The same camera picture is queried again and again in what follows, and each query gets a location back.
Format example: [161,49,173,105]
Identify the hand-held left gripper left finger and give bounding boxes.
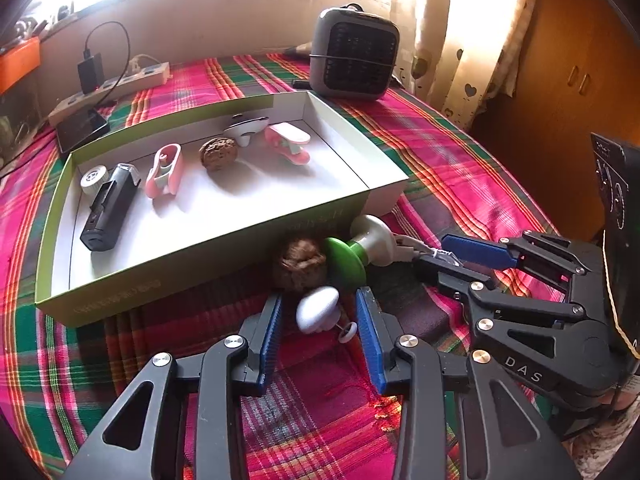
[60,292,285,480]

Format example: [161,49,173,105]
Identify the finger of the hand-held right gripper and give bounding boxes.
[414,255,622,397]
[441,230,603,306]

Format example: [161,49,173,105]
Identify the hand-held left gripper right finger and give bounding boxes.
[354,287,583,480]

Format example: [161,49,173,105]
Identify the pale pink spring clip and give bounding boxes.
[392,234,463,267]

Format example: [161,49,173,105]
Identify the silver oval knob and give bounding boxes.
[296,286,358,345]

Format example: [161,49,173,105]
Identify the shallow white cardboard box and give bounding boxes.
[34,90,411,328]

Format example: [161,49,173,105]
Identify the pink hair clip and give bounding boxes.
[264,122,312,166]

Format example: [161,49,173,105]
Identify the pink and white clip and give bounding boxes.
[145,143,182,198]

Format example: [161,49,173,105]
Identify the black electric trimmer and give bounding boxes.
[80,162,140,252]

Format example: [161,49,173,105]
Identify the grey and white oval holder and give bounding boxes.
[223,115,271,147]

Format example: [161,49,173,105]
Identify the person's right forearm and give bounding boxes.
[550,400,640,480]

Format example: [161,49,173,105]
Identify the brown walnut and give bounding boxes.
[200,138,239,172]
[274,238,327,291]

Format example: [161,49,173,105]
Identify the green and white knob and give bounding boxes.
[322,215,396,281]

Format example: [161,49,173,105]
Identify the pink green plaid blanket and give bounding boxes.
[0,52,568,480]

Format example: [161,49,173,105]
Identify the yellow twine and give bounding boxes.
[602,230,640,359]

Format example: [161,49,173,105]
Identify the wooden cupboard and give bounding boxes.
[470,0,640,241]

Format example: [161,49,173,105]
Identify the cream heart print curtain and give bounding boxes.
[390,0,543,131]

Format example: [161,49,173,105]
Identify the grey portable heater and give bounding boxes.
[308,5,401,102]

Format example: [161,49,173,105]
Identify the small white round cap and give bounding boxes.
[80,164,110,196]

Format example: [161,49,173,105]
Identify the black smartphone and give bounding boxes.
[55,106,111,155]

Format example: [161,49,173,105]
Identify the beige power strip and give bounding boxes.
[49,61,171,128]

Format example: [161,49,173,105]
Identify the black charger plug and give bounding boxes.
[77,51,105,95]

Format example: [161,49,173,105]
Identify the orange plastic tray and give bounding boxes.
[0,37,41,95]

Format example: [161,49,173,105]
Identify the shiny metal utensils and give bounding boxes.
[14,17,51,42]

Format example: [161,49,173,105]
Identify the thin black cable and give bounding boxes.
[0,125,61,181]

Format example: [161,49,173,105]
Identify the black charger cable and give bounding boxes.
[82,21,133,106]

